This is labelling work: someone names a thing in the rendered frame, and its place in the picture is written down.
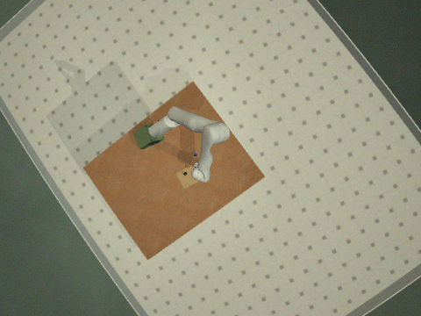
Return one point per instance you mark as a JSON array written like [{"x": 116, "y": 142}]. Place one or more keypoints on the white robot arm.
[{"x": 211, "y": 134}]

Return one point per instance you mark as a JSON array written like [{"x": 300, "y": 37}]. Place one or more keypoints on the tan square mat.
[{"x": 187, "y": 180}]

